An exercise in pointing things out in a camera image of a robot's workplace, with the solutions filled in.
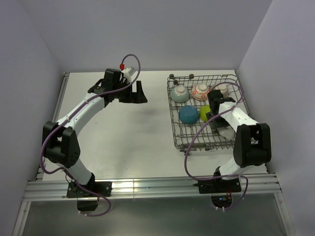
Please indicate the grey wire dish rack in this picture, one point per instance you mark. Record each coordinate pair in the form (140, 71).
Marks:
(183, 133)

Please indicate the blue ceramic bowl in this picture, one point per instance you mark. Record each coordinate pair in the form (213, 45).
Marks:
(188, 114)

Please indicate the orange floral patterned bowl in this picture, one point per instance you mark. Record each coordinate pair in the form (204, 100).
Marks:
(200, 91)

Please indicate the aluminium frame rail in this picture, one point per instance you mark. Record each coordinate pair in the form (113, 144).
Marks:
(137, 188)

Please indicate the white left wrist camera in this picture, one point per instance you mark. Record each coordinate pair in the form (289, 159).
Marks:
(127, 72)

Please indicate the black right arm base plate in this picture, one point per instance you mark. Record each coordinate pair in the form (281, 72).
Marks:
(218, 186)

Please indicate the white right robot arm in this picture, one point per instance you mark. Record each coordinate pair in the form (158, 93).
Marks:
(252, 144)

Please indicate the pale green ceramic bowl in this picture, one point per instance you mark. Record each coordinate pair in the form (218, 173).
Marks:
(179, 94)

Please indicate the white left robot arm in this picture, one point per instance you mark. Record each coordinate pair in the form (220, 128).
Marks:
(60, 139)

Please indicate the brown patterned ceramic bowl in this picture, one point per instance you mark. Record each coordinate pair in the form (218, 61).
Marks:
(223, 89)

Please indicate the white square bowl green outside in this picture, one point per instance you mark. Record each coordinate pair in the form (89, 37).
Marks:
(204, 110)

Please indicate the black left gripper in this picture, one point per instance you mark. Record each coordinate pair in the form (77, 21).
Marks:
(137, 97)

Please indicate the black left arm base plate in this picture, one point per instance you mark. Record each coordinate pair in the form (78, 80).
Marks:
(100, 187)

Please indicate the small flower shaped patterned dish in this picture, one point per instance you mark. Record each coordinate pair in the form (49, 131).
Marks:
(226, 132)

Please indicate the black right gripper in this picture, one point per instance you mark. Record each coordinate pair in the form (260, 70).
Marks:
(214, 125)

